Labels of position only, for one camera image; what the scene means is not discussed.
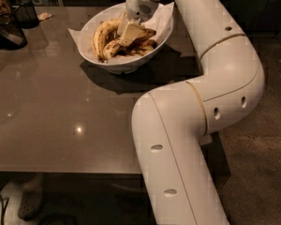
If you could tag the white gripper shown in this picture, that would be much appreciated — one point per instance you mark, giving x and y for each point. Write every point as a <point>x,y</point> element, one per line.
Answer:
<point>140,6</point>

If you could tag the spotted banana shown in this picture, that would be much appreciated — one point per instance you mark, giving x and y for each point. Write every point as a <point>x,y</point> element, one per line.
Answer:
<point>140,48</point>
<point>113,46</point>

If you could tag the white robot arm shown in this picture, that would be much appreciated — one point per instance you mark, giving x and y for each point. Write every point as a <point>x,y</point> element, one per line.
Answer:
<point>169,121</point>

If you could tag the white bowl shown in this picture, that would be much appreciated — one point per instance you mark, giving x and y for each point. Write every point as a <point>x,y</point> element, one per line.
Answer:
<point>125,64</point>

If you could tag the left curved banana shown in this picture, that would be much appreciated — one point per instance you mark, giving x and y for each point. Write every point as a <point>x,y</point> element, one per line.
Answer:
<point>105,32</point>

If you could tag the small wrapped packet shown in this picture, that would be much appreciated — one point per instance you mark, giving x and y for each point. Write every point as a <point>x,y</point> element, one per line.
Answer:
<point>44,16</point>

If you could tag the black mesh pen cup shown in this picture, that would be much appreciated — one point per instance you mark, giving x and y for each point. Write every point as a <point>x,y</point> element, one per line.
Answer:
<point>25,13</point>

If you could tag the dark mesh basket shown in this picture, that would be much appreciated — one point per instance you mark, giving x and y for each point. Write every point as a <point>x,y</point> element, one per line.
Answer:
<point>11,35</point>

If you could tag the grey clog shoe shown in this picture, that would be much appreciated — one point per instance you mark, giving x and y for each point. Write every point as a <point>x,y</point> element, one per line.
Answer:
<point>32,196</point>

